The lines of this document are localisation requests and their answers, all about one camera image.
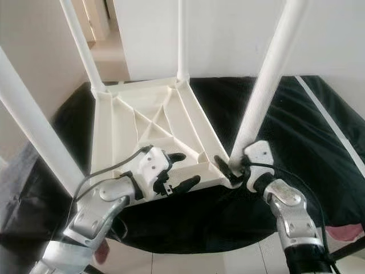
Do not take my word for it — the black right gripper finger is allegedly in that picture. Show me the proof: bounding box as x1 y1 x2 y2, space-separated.
214 155 236 181

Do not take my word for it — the white plastic table leg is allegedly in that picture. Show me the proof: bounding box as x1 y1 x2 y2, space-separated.
0 47 87 198
176 0 190 82
60 0 106 95
228 0 309 169

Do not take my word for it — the black cloth table cover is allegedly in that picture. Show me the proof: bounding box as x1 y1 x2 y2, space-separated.
3 75 365 255

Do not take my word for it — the small pink object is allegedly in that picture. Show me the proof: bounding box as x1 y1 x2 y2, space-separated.
94 243 110 264

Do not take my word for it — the white flat strip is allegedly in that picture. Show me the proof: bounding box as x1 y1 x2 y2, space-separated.
297 76 365 163

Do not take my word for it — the pink fabric item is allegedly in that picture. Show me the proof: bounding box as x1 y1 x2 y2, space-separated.
325 224 364 240

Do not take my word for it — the black metal stand leg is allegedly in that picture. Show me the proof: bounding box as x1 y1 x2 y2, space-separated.
331 243 365 260

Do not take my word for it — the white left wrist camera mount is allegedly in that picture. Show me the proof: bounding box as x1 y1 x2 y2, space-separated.
134 147 172 199

